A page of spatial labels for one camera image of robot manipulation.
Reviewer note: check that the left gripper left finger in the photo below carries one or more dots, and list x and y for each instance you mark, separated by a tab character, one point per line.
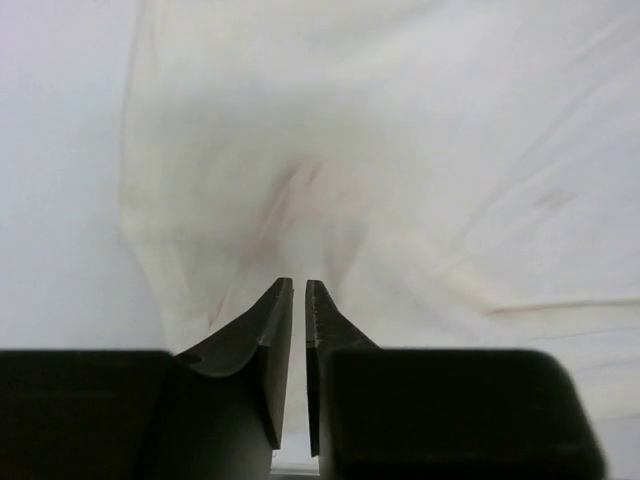
221	410

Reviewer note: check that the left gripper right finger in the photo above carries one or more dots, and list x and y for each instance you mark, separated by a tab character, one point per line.
345	383

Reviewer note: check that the white t shirt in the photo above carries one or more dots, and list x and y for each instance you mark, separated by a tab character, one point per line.
458	173

